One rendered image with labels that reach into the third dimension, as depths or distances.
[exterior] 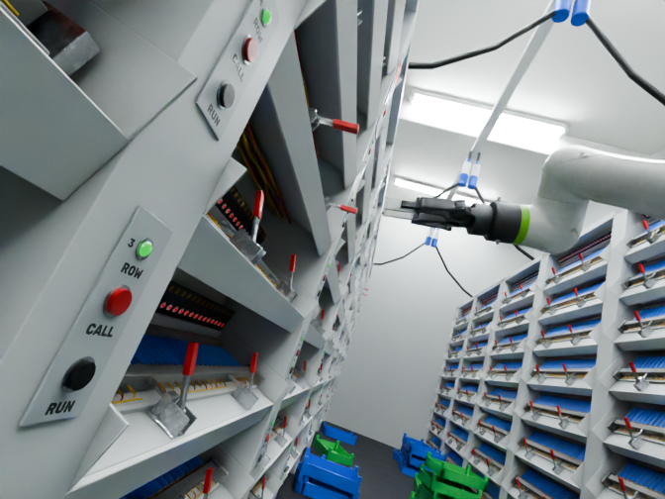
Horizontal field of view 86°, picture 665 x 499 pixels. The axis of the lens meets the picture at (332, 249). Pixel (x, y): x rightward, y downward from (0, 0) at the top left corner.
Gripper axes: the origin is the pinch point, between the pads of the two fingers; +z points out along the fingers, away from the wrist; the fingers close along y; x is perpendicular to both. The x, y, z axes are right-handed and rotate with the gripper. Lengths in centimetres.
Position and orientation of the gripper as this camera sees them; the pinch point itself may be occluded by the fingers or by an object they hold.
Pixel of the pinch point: (399, 208)
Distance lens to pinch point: 87.2
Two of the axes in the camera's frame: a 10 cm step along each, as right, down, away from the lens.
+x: -1.7, 9.4, -3.0
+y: -0.6, -3.1, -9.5
